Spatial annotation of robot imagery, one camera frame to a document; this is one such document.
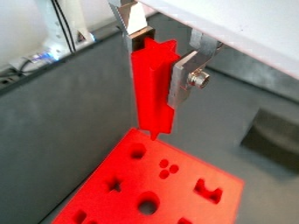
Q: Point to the white stand with cables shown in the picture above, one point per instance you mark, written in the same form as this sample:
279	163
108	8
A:
66	36

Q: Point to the red star prism peg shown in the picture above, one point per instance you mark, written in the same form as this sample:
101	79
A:
152	65

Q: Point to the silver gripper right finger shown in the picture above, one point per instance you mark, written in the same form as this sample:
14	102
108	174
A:
187	69

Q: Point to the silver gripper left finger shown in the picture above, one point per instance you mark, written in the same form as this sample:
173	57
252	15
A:
129	15

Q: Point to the black curved fixture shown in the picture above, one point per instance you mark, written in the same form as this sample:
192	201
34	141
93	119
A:
272	137

